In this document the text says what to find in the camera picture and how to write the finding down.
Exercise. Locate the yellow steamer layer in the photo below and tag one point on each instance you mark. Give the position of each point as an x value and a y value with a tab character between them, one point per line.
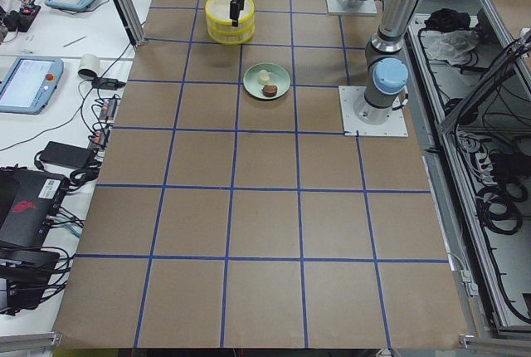
220	16
237	37

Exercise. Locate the brown bun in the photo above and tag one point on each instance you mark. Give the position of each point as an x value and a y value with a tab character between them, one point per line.
269	91

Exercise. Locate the white bun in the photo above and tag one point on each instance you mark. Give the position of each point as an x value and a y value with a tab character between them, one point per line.
263	77

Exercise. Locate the green round plate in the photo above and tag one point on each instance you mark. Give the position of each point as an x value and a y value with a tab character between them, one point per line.
278	77

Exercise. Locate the white tape roll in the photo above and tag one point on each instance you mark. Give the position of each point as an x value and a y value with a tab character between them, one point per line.
89	67

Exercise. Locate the lower blue teach pendant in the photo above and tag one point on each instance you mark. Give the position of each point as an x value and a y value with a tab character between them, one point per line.
30	83

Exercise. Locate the black power adapter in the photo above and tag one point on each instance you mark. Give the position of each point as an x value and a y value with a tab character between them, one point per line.
64	155

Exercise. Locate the black laptop red logo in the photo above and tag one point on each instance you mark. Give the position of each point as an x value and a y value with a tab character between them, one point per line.
28	199

